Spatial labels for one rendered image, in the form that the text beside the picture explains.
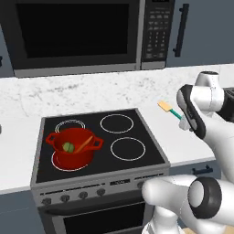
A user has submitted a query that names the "black glass oven door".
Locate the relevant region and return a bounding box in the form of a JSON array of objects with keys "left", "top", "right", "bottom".
[{"left": 45, "top": 201, "right": 154, "bottom": 234}]

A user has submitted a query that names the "grey-blue wall cupboard door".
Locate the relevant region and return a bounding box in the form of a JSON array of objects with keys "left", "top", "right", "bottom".
[
  {"left": 165, "top": 0, "right": 234, "bottom": 69},
  {"left": 0, "top": 26, "right": 16, "bottom": 79}
]

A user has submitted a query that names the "orange carrot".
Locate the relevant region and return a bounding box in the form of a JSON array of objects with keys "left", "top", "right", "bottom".
[{"left": 75, "top": 135, "right": 94, "bottom": 154}]

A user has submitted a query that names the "red pot with handles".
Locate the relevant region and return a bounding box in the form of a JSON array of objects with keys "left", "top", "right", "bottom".
[{"left": 45, "top": 127, "right": 105, "bottom": 171}]

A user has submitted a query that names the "black cupboard bar handle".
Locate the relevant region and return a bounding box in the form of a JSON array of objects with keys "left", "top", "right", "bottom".
[{"left": 172, "top": 3, "right": 190, "bottom": 58}]

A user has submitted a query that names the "green lime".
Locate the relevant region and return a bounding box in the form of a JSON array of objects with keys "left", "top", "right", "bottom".
[{"left": 62, "top": 142, "right": 76, "bottom": 154}]

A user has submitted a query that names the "spatula with teal handle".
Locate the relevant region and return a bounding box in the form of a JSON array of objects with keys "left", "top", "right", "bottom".
[{"left": 157, "top": 101, "right": 184, "bottom": 121}]

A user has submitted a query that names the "grey-blue base cupboard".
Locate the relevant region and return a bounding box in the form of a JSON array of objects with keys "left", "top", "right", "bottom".
[{"left": 0, "top": 189, "right": 47, "bottom": 234}]

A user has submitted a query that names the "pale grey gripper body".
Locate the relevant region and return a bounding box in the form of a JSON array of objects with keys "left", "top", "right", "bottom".
[{"left": 178, "top": 115, "right": 194, "bottom": 133}]

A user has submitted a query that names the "black drawer handle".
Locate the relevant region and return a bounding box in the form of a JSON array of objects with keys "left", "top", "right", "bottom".
[{"left": 192, "top": 165, "right": 214, "bottom": 176}]

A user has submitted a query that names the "dark oven door handle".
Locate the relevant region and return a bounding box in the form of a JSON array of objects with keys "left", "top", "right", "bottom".
[{"left": 39, "top": 197, "right": 146, "bottom": 217}]

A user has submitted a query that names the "black hob cooker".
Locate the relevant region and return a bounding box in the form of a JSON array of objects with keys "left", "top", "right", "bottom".
[{"left": 29, "top": 108, "right": 171, "bottom": 234}]

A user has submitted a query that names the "grey-blue drawer front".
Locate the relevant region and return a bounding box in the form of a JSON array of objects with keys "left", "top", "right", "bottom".
[{"left": 168, "top": 159, "right": 222, "bottom": 185}]

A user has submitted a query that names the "black steel microwave oven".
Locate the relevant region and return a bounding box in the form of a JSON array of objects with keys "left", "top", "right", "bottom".
[{"left": 0, "top": 0, "right": 176, "bottom": 79}]

